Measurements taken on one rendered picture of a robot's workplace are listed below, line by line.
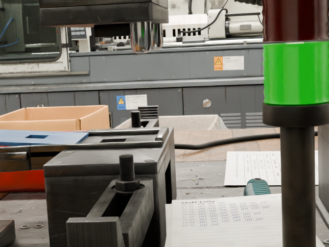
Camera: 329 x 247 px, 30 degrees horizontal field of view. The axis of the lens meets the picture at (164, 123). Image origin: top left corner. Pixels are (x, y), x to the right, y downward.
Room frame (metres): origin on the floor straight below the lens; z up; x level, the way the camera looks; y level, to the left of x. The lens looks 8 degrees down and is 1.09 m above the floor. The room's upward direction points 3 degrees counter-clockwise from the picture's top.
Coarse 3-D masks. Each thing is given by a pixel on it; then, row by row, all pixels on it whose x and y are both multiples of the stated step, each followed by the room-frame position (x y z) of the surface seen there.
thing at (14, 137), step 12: (0, 132) 0.66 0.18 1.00; (12, 132) 0.66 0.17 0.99; (24, 132) 0.66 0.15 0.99; (36, 132) 0.67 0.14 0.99; (48, 132) 0.67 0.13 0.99; (60, 132) 0.67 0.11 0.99; (72, 132) 0.67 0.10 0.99; (84, 132) 0.67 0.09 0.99; (0, 144) 0.61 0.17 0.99; (12, 144) 0.61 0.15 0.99; (24, 144) 0.61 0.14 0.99; (36, 144) 0.61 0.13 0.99; (48, 144) 0.60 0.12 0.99
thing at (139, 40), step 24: (48, 0) 0.55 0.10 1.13; (72, 0) 0.55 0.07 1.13; (96, 0) 0.54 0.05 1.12; (120, 0) 0.54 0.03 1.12; (144, 0) 0.54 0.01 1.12; (48, 24) 0.55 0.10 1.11; (72, 24) 0.55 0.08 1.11; (96, 24) 0.57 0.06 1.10; (120, 24) 0.61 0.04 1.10; (144, 24) 0.56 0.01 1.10; (144, 48) 0.56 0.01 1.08
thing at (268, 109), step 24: (264, 120) 0.35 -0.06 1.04; (288, 120) 0.34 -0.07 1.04; (312, 120) 0.34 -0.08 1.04; (288, 144) 0.35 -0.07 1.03; (312, 144) 0.35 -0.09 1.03; (288, 168) 0.35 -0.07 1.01; (312, 168) 0.35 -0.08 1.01; (288, 192) 0.35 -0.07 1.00; (312, 192) 0.35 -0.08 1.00; (288, 216) 0.35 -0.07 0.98; (312, 216) 0.35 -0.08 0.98; (288, 240) 0.35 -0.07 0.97; (312, 240) 0.35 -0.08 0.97
